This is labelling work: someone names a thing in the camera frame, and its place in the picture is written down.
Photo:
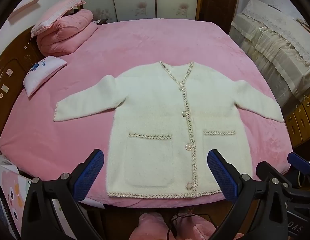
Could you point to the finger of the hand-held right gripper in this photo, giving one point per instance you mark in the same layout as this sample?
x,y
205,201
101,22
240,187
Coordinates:
x,y
298,161
266,168

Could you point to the pink plush bed blanket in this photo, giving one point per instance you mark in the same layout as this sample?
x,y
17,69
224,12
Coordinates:
x,y
145,42

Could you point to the brown wooden door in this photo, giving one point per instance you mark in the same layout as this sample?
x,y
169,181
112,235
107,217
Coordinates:
x,y
220,5

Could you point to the brown wooden headboard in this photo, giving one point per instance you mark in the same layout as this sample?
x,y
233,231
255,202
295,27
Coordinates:
x,y
9,67

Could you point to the white printed paper bag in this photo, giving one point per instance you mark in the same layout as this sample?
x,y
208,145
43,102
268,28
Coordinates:
x,y
12,187

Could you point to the small white printed pillow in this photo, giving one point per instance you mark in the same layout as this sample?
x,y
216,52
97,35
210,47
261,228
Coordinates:
x,y
42,75

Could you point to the pink pillow with lace trim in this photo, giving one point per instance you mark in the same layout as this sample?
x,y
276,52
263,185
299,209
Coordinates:
x,y
59,8

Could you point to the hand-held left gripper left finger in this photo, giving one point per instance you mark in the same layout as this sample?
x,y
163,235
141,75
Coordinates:
x,y
91,172

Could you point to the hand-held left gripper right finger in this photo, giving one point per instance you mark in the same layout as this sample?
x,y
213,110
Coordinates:
x,y
221,175

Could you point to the wooden drawer cabinet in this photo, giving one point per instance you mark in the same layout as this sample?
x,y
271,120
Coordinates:
x,y
300,122

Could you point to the pink wall shelf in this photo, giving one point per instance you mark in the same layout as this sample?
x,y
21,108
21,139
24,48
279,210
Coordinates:
x,y
24,8

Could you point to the white fluffy cardigan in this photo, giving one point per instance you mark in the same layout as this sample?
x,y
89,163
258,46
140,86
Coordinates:
x,y
150,105

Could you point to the folded pink quilt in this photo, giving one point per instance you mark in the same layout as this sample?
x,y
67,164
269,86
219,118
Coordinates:
x,y
67,35

